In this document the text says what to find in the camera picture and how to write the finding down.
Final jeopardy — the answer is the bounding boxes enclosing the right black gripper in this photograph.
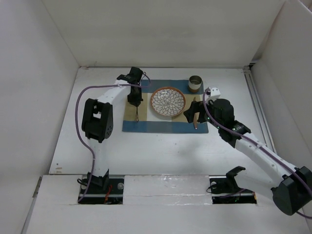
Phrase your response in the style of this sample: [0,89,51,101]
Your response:
[183,97,223,130]

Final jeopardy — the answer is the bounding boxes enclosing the silver fork with pink neck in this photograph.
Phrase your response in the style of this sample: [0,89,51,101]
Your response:
[135,106,139,122]

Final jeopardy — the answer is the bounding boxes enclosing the metal cup with brown base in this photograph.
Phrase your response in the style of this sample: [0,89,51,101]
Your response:
[188,75,202,93]

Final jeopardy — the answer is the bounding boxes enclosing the blue beige white cloth napkin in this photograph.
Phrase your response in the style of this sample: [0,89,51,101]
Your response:
[122,79,209,134]

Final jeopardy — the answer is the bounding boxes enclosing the orange floral patterned plate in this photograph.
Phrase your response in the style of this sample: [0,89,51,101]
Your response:
[150,87,186,117]

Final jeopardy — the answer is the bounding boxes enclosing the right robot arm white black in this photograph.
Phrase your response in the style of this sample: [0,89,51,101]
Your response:
[183,98,312,215]

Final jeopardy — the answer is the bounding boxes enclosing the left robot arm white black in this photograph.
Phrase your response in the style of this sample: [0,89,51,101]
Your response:
[75,67,146,194]

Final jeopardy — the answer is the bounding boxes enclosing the white foam block front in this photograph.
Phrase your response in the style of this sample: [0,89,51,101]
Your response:
[123,175,212,206]

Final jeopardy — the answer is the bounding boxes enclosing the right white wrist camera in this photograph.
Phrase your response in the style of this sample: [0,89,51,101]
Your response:
[203,86,221,101]

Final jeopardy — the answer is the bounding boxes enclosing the aluminium rail right side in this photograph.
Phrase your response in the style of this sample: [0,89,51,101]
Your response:
[243,66,276,153]

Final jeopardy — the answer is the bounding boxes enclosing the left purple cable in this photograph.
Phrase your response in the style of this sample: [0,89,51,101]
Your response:
[75,72,152,203]

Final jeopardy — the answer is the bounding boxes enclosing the purple cable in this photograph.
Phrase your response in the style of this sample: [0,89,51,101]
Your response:
[202,89,312,219]
[75,72,152,203]

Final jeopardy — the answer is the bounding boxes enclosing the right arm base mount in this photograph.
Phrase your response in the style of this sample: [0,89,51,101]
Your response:
[206,166,257,205]

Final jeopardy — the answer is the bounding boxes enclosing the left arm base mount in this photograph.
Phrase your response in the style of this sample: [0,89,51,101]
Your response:
[77,176,124,205]

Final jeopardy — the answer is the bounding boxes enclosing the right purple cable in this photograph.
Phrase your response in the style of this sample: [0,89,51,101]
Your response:
[202,89,312,219]

